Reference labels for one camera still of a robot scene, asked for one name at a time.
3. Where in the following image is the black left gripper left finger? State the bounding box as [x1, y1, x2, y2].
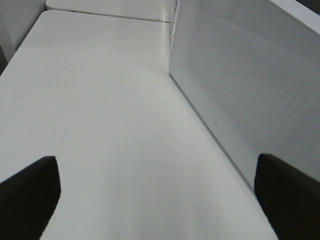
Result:
[0, 156, 61, 240]

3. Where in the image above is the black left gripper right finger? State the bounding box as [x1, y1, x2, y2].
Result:
[254, 153, 320, 240]

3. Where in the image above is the white microwave door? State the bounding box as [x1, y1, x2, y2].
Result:
[169, 0, 320, 183]

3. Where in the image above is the white microwave oven body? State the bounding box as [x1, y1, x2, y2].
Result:
[168, 0, 182, 53]

